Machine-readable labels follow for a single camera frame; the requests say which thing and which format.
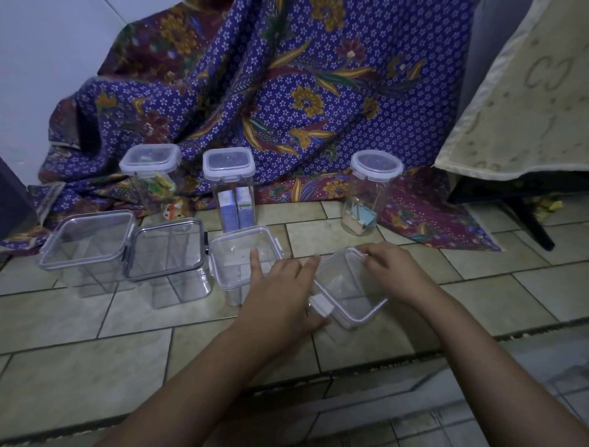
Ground beige embroidered cloth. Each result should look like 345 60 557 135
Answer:
433 0 589 181

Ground large clear container dark seal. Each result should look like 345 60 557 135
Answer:
123 218 213 309

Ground blue and tan paper pieces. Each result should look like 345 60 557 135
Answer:
342 203 377 232

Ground person's left hand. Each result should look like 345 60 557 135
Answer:
232 249 332 358

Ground tall clear container colourful packets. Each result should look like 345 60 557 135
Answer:
119 144 183 223

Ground yellow green packets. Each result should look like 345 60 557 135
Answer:
142 173 178 200

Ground dark table frame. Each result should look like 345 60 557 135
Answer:
448 171 589 252

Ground large clear container grey lid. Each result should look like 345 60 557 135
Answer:
38 210 135 298

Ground small clear square lidded container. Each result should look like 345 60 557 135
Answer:
209 225 291 307

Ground purple white small box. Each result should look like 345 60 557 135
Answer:
236 186 255 229
218 190 238 233

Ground small clear container white latch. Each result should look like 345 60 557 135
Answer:
307 247 390 331

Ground tall clear container two boxes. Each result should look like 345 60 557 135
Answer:
202 147 256 234

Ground yellow crumpled wrapper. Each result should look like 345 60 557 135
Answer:
529 195 565 220

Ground person's right hand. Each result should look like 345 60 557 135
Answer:
356 242 440 310

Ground purple floral batik cloth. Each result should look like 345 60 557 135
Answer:
0 0 503 257

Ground person's right forearm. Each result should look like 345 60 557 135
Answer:
405 283 589 447

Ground tall round clear lidded jar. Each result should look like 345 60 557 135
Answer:
341 150 405 237

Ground person's left forearm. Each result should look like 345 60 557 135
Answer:
94 320 295 447

